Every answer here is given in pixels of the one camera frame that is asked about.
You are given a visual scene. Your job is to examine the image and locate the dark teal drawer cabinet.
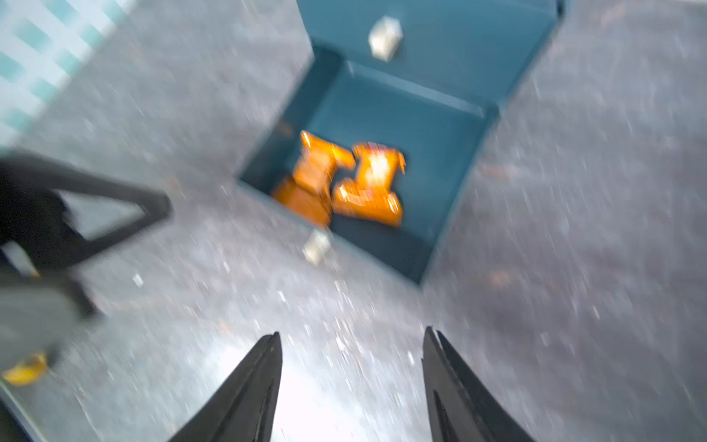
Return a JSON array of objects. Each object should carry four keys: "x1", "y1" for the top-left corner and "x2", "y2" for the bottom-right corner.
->
[{"x1": 298, "y1": 1, "x2": 563, "y2": 104}]

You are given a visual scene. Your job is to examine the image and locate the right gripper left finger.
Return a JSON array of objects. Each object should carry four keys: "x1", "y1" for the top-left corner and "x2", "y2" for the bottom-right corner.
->
[{"x1": 170, "y1": 333, "x2": 283, "y2": 442}]

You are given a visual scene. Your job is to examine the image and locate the teal bottom drawer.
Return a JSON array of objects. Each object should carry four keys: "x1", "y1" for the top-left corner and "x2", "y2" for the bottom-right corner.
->
[{"x1": 238, "y1": 46, "x2": 499, "y2": 285}]

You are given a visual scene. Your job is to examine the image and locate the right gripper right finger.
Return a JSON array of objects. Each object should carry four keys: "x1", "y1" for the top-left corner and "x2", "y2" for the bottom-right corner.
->
[{"x1": 423, "y1": 326, "x2": 534, "y2": 442}]

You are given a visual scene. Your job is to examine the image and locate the yellow black screwdriver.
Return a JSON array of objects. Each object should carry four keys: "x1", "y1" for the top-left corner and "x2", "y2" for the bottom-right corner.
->
[{"x1": 2, "y1": 353, "x2": 49, "y2": 387}]

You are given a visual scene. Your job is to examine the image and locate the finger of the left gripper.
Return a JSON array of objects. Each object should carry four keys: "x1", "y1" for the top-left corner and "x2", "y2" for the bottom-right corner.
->
[
  {"x1": 1, "y1": 272, "x2": 99, "y2": 370},
  {"x1": 1, "y1": 151, "x2": 172, "y2": 271}
]

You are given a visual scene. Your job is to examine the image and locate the orange cookie packet top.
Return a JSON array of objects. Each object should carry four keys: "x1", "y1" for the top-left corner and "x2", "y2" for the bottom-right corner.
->
[{"x1": 333, "y1": 143, "x2": 406, "y2": 228}]

